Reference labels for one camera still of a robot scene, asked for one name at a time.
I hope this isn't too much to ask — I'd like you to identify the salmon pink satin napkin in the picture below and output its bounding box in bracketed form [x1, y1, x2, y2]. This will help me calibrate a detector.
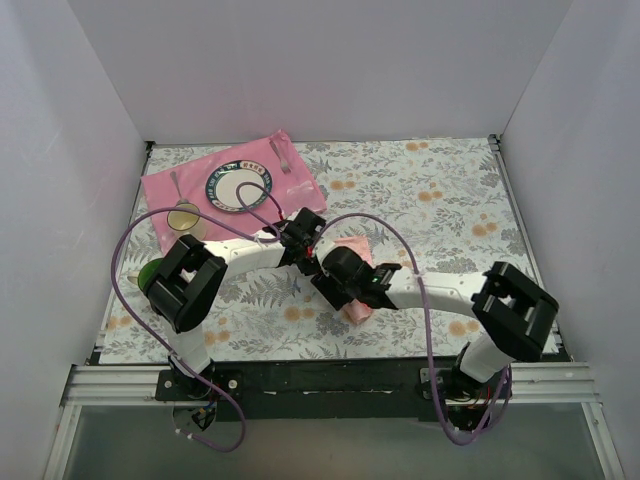
[335, 236, 373, 325]

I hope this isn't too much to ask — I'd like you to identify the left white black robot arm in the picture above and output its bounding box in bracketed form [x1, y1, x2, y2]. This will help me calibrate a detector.
[137, 208, 326, 400]

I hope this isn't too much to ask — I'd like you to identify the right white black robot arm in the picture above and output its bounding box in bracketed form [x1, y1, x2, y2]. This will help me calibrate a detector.
[311, 242, 559, 398]

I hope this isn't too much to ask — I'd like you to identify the pink floral placemat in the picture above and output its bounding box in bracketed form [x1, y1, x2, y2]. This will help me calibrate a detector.
[141, 130, 327, 234]

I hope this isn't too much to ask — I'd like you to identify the silver fork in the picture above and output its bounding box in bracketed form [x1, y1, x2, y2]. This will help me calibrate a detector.
[269, 140, 291, 174]

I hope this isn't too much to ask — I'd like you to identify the white plate dark rim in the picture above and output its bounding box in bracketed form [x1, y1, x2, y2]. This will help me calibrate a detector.
[205, 160, 273, 213]

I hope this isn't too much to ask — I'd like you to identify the cream enamel mug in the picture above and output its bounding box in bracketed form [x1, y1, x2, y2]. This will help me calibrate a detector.
[167, 203, 207, 241]

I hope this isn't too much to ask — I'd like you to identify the silver spoon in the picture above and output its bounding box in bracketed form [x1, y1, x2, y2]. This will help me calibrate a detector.
[170, 171, 190, 207]

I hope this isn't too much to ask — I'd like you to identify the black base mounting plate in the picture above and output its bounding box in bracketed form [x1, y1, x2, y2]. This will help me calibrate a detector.
[154, 355, 516, 434]

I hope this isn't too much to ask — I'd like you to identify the green interior floral mug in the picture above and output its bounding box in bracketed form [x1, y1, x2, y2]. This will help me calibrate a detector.
[126, 258, 163, 292]

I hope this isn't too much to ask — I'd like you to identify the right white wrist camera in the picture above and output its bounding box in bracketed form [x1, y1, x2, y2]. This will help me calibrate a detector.
[312, 239, 338, 263]

